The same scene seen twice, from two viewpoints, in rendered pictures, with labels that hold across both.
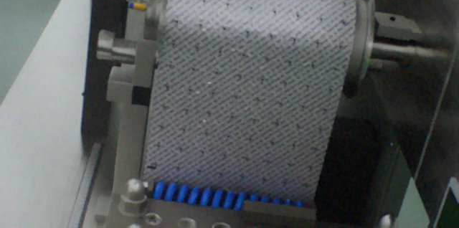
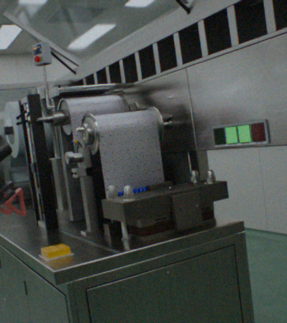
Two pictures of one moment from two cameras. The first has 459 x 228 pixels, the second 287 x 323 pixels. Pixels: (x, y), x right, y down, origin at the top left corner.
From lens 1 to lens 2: 0.88 m
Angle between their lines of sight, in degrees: 32
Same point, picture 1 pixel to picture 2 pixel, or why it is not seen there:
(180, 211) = not seen: hidden behind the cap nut
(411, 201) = not seen: hidden behind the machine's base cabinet
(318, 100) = (153, 143)
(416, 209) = not seen: hidden behind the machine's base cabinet
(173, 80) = (106, 150)
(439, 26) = (178, 103)
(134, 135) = (91, 190)
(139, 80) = (87, 164)
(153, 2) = (88, 127)
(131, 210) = (115, 196)
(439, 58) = (185, 110)
